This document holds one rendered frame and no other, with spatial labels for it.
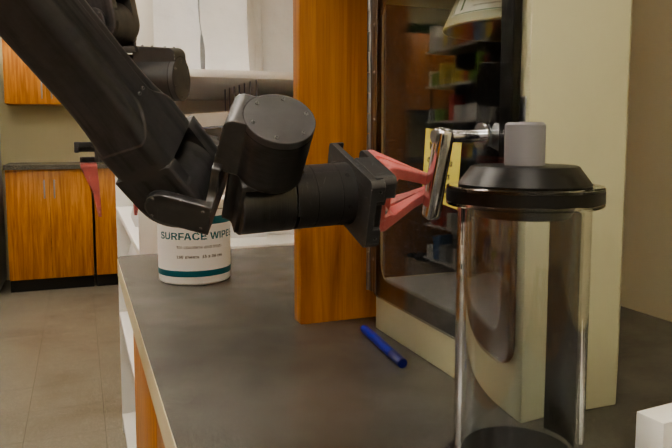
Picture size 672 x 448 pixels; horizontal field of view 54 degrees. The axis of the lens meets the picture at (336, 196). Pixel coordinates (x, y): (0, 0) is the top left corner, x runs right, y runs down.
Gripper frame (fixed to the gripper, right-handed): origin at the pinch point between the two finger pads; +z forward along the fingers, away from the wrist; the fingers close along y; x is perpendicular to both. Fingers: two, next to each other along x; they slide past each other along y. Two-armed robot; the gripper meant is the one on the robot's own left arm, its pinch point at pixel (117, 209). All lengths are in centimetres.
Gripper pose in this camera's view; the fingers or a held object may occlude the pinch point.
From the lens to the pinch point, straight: 94.4
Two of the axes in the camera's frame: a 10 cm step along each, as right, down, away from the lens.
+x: -3.6, -0.8, 9.3
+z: 0.1, 10.0, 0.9
